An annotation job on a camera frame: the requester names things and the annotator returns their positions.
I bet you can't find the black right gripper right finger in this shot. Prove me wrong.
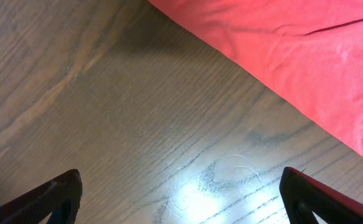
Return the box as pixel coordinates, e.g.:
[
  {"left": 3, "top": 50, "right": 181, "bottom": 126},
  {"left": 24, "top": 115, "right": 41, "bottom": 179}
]
[{"left": 280, "top": 167, "right": 363, "bottom": 224}]

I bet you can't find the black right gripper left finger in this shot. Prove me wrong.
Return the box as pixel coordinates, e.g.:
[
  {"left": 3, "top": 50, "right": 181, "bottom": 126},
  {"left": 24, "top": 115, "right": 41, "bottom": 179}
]
[{"left": 0, "top": 169, "right": 83, "bottom": 224}]

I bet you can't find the red t-shirt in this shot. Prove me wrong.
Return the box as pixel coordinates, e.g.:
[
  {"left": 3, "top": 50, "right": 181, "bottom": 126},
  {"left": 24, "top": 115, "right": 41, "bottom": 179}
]
[{"left": 151, "top": 0, "right": 363, "bottom": 156}]

